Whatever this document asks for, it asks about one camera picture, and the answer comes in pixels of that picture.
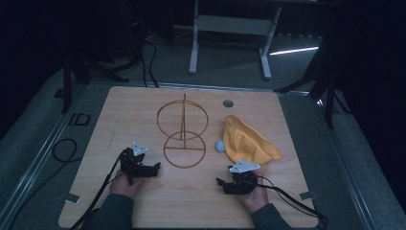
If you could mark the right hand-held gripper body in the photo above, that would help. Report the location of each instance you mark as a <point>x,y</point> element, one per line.
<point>244,179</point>

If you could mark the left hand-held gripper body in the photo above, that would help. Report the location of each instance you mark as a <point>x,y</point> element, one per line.
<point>132,163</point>

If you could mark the yellow cloth hat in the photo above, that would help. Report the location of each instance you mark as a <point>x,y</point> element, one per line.
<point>245,143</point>

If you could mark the person's right hand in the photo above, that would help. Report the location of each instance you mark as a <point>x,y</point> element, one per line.
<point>257,198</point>

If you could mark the person's left hand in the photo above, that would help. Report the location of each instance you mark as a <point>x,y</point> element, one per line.
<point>126,188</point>

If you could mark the light blue small pebble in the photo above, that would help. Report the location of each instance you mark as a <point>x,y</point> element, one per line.
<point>220,146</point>

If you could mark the grey tape strip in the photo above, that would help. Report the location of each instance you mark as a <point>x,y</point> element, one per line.
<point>308,195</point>
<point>72,198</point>

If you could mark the grey round table grommet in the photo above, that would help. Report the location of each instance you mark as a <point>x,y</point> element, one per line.
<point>228,103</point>

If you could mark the black tripod stand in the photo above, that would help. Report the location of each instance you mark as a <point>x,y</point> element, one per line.
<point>328,92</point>
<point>67,83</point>

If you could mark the white metal desk frame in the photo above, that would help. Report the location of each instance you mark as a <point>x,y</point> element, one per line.
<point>233,25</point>

